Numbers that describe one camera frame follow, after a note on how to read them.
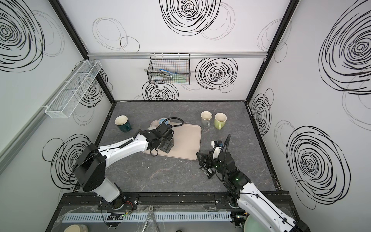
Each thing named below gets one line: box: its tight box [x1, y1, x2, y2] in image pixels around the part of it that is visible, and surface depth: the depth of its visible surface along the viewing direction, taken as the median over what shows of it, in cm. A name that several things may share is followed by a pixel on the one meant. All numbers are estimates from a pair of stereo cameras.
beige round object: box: [62, 224, 89, 232], surface depth 63 cm
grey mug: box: [200, 110, 214, 128], surface depth 101 cm
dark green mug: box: [114, 115, 132, 133], surface depth 98 cm
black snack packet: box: [199, 165, 216, 180], surface depth 84 cm
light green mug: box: [214, 112, 228, 131], surface depth 100 cm
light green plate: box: [243, 214, 269, 232], surface depth 68 cm
